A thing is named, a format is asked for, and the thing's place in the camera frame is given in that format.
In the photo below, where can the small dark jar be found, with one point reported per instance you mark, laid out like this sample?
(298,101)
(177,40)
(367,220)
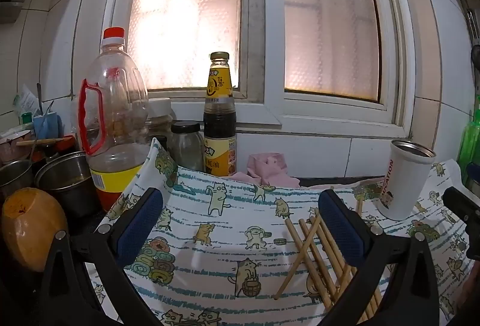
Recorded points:
(160,143)

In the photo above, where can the orange pumpkin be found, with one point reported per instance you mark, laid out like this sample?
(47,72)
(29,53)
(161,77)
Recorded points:
(33,228)

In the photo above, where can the white paper packet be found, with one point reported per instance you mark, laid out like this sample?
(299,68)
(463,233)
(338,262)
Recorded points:
(26,99)

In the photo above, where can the red bowl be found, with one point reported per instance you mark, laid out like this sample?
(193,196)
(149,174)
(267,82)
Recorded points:
(56,151)

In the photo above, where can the wooden stick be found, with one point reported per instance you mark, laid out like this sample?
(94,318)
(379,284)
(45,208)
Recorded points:
(37,142)

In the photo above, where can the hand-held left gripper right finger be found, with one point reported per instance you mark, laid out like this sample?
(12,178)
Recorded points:
(343,228)

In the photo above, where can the hanging metal utensil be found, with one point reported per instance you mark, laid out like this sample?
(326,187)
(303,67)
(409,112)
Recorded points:
(472,25)

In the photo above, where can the green dish soap bottle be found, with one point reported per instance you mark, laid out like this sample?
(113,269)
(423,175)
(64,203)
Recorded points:
(470,146)

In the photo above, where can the glass jar with black lid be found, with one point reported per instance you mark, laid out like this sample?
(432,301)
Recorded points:
(186,149)

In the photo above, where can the large steel pot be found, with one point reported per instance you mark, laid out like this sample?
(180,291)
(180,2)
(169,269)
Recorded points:
(71,191)

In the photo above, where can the cat printed cloth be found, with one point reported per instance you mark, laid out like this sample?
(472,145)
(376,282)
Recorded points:
(225,236)

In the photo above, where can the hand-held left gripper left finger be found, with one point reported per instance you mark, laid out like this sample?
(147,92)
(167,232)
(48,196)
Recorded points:
(138,224)

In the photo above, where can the dark sauce bottle yellow label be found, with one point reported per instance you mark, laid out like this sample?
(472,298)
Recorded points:
(220,131)

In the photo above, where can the pile of wooden chopsticks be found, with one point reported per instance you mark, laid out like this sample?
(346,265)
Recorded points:
(301,247)

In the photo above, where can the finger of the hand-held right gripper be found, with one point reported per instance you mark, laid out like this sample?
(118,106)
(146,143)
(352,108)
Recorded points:
(461,206)
(474,170)

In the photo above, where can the glass jar white lid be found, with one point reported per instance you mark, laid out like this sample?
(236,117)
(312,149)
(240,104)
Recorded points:
(159,116)

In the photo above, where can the oil bottle with red cap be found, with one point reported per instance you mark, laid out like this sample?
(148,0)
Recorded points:
(116,116)

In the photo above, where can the small steel pot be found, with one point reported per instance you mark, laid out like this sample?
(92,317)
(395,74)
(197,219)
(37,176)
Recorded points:
(15,179)

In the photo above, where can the blue utensil cup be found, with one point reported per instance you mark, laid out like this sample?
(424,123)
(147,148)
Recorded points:
(47,125)

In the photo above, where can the frosted glass window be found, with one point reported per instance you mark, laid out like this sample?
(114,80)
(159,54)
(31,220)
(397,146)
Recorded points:
(187,10)

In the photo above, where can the hanging mesh strainer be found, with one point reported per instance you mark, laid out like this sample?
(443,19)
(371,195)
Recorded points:
(476,57)

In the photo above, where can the pink cloth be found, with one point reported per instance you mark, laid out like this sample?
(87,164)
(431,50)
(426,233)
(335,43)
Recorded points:
(270,168)

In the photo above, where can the white cup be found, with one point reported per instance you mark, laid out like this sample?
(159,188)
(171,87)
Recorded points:
(403,183)

